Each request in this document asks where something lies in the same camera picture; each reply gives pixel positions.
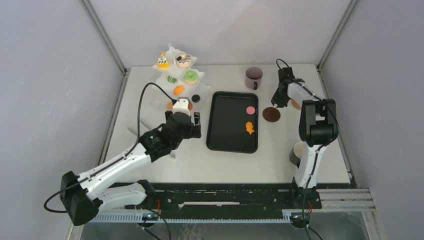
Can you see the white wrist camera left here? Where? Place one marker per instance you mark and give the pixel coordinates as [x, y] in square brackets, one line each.
[182, 106]

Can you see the white chocolate drizzle donut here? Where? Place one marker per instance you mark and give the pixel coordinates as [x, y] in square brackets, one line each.
[184, 60]

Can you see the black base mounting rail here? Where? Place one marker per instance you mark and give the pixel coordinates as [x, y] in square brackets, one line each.
[227, 201]

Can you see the yellow cake slice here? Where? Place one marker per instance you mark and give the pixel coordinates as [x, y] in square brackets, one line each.
[162, 61]

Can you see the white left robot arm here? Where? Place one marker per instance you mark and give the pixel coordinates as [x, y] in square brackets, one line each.
[86, 194]

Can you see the brown round coaster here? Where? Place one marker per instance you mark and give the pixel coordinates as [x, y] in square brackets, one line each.
[271, 114]

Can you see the black serving tray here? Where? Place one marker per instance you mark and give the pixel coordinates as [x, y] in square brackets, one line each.
[226, 130]

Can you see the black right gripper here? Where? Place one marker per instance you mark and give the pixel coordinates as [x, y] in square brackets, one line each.
[281, 103]

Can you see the black sandwich cookie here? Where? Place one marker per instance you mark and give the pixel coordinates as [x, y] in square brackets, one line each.
[195, 98]

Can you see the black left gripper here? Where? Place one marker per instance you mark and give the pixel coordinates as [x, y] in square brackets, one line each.
[193, 130]

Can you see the white three-tier dessert stand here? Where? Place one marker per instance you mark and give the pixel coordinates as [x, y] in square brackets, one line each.
[199, 88]

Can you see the green layered cake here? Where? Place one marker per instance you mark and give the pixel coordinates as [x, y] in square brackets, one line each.
[171, 79]

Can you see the orange fish pastry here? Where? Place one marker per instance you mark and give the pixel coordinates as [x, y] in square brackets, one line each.
[249, 127]
[178, 90]

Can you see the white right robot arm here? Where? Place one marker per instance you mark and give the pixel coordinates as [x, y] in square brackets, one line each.
[318, 127]

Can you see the grey mug white inside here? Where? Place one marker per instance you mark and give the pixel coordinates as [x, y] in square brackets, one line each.
[296, 154]

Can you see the pink macaron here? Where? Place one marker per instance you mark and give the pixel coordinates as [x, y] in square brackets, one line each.
[250, 110]

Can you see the dark purple mug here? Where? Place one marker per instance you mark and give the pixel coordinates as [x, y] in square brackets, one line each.
[253, 78]

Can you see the small orange cookie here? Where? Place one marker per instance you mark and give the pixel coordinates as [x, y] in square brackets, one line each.
[170, 105]

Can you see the green frosted donut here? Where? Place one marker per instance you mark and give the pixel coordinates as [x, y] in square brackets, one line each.
[191, 77]

